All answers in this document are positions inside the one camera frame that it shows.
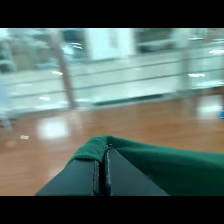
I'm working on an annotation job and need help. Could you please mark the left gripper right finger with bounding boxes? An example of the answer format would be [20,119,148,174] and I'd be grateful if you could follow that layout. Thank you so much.
[104,146,169,197]

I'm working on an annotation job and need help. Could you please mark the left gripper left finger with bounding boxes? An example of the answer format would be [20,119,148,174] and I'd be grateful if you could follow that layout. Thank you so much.
[35,158,101,197]

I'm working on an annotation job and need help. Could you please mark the green garment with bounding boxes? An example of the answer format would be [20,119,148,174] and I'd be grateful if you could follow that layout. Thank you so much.
[68,134,224,197]

